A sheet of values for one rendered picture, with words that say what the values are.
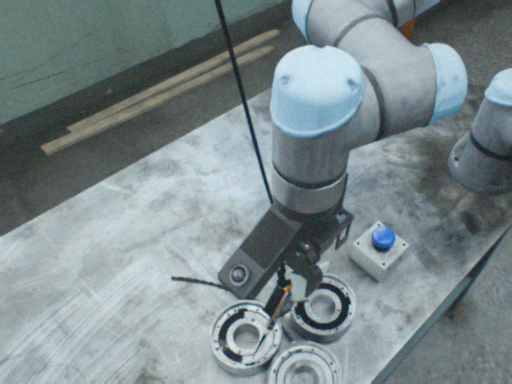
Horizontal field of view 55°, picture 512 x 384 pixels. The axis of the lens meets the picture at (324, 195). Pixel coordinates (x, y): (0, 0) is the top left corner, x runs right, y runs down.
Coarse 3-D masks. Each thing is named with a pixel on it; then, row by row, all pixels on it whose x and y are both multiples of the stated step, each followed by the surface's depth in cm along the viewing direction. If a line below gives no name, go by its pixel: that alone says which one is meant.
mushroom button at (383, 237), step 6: (378, 228) 81; (384, 228) 81; (372, 234) 81; (378, 234) 80; (384, 234) 80; (390, 234) 81; (372, 240) 80; (378, 240) 80; (384, 240) 80; (390, 240) 80; (378, 246) 80; (384, 246) 80; (390, 246) 80
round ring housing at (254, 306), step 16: (240, 304) 74; (256, 304) 75; (224, 320) 73; (240, 320) 73; (256, 320) 74; (240, 352) 71; (272, 352) 70; (224, 368) 70; (240, 368) 68; (256, 368) 69
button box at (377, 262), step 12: (372, 228) 85; (360, 240) 83; (396, 240) 83; (360, 252) 82; (372, 252) 81; (384, 252) 82; (396, 252) 82; (360, 264) 84; (372, 264) 81; (384, 264) 80; (396, 264) 85; (372, 276) 83; (384, 276) 83
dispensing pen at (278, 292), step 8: (288, 280) 66; (280, 288) 64; (272, 296) 64; (280, 296) 64; (272, 304) 65; (264, 312) 65; (272, 312) 65; (272, 320) 67; (272, 328) 67; (264, 336) 68; (256, 352) 69
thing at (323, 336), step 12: (324, 276) 79; (336, 276) 78; (348, 288) 78; (312, 300) 77; (324, 300) 79; (336, 300) 77; (312, 312) 75; (336, 312) 76; (348, 312) 76; (300, 324) 73; (348, 324) 73; (312, 336) 73; (324, 336) 73; (336, 336) 74
